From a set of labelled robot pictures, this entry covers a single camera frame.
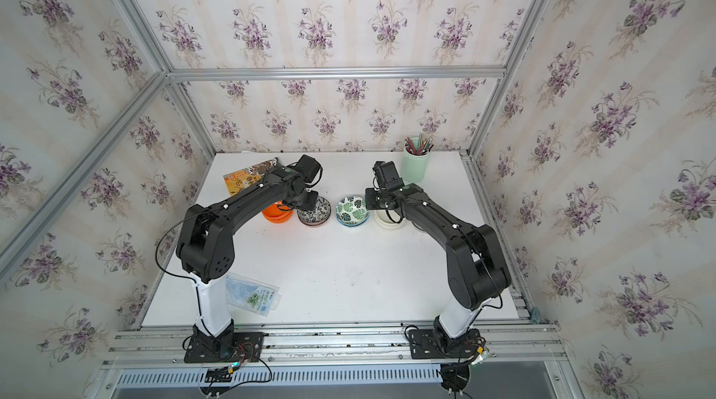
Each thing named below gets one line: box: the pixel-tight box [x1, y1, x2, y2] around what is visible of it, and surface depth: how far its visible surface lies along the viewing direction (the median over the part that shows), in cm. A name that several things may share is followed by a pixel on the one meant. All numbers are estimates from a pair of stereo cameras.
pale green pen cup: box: [402, 134, 435, 183], surface depth 103 cm
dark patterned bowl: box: [296, 195, 332, 227], surface depth 98 cm
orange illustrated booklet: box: [222, 157, 278, 197], surface depth 112 cm
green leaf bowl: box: [335, 195, 370, 227], surface depth 100 cm
